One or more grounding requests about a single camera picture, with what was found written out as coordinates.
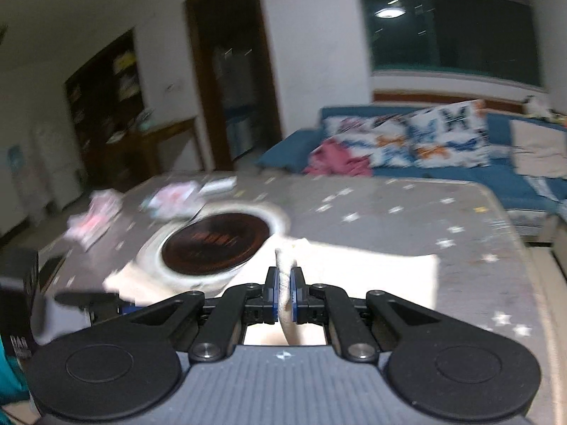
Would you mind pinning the beige cushion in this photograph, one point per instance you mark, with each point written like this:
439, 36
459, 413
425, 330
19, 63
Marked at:
538, 151

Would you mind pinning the cream white garment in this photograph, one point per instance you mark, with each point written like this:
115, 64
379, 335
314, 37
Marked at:
356, 271

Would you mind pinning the white remote control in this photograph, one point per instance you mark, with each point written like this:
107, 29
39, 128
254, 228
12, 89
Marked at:
219, 186

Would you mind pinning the pink cloth on sofa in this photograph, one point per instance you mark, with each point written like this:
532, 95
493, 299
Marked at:
331, 158

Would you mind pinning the dark wooden sideboard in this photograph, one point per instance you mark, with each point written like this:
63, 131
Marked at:
136, 154

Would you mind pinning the right butterfly pillow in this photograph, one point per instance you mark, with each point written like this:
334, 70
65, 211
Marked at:
452, 135

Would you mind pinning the black white plush toy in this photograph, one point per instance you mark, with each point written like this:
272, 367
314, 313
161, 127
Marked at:
535, 108

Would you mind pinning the left butterfly pillow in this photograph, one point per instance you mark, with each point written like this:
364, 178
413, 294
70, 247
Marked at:
383, 139

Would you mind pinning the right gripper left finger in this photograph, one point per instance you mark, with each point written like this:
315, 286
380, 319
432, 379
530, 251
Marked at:
226, 318

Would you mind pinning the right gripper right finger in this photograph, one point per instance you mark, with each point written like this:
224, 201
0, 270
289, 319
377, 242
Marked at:
339, 315

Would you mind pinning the white refrigerator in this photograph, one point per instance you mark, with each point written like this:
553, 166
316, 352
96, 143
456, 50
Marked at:
59, 162

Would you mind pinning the round black induction cooktop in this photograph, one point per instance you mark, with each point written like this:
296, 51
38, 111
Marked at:
215, 244

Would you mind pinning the blue sofa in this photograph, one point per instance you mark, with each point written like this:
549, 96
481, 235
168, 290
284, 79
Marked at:
535, 216

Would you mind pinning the white pink tissue box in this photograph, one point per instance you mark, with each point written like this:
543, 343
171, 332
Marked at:
89, 227

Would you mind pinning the butterfly pillow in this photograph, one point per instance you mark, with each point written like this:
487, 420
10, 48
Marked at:
452, 135
383, 139

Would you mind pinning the dark window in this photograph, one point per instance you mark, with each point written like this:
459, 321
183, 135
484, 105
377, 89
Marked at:
489, 38

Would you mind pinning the pastel soft tissue pack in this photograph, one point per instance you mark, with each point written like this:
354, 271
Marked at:
181, 200

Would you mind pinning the water dispenser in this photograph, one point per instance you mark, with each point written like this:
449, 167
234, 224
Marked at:
29, 187

